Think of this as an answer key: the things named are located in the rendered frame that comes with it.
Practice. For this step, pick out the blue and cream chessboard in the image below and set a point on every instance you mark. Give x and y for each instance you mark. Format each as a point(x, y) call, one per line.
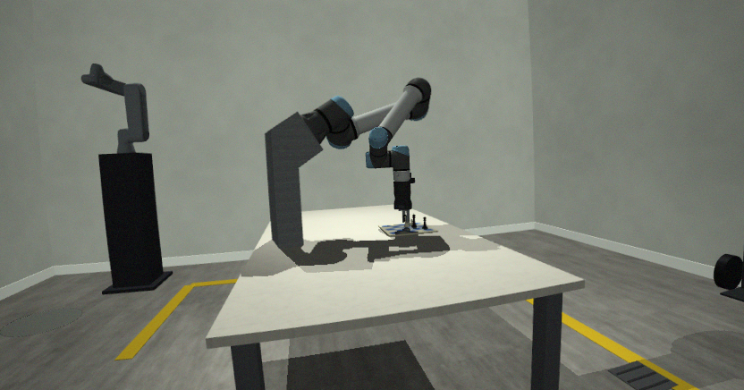
point(399, 229)

